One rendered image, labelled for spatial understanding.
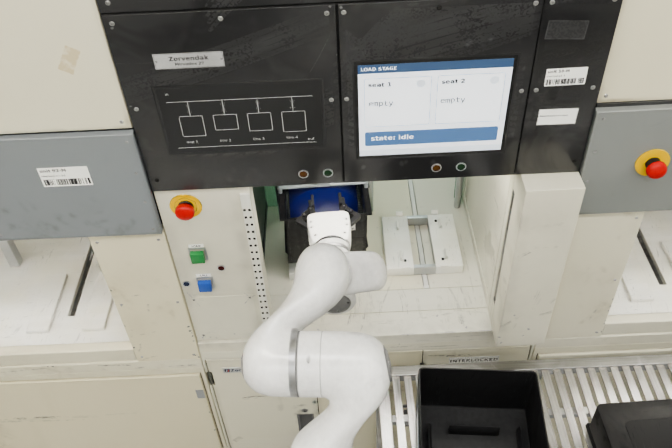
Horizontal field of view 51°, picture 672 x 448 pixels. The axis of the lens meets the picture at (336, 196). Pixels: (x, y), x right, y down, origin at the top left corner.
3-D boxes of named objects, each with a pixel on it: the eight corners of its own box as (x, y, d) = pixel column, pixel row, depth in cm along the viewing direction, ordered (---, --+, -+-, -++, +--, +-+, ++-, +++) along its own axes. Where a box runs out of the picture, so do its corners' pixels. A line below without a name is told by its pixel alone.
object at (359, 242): (283, 273, 193) (275, 193, 170) (281, 218, 207) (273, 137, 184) (371, 267, 194) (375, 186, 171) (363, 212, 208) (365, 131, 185)
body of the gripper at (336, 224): (310, 264, 161) (307, 229, 169) (354, 260, 162) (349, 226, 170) (307, 241, 156) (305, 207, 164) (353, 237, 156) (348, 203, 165)
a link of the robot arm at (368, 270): (385, 238, 127) (383, 251, 157) (298, 250, 128) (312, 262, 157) (393, 287, 126) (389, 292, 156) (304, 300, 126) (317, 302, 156)
